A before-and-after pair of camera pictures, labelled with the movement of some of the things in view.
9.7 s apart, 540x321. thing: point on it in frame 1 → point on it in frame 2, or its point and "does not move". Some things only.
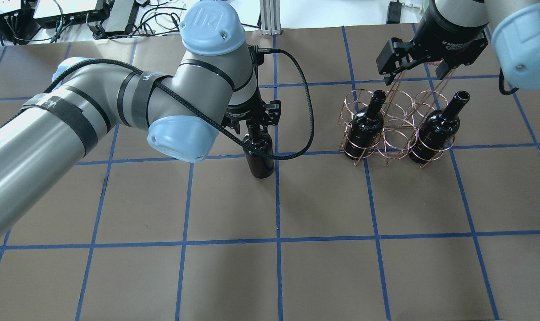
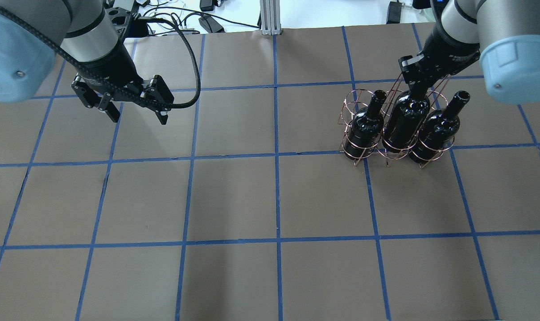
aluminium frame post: [270, 17] does not move
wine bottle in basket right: [438, 130] does not move
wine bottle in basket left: [366, 128] does not move
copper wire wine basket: [391, 125] does not move
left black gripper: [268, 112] → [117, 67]
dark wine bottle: [260, 165] → [406, 113]
